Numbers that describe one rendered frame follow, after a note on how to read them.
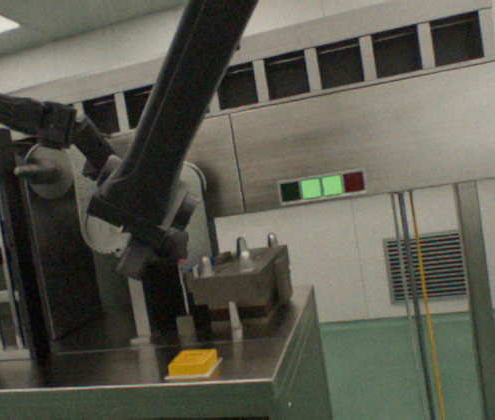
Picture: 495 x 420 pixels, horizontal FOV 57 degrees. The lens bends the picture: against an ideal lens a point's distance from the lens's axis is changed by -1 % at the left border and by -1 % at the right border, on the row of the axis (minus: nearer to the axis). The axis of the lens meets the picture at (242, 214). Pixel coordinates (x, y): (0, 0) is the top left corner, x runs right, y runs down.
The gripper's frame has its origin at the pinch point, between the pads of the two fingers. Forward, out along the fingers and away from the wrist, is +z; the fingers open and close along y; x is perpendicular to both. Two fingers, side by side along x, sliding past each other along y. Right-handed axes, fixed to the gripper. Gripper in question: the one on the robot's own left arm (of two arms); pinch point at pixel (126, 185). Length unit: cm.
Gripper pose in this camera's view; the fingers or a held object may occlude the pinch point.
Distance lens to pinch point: 109.2
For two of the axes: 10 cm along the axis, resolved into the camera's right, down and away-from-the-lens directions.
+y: 9.4, -1.6, -3.0
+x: 0.5, -8.1, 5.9
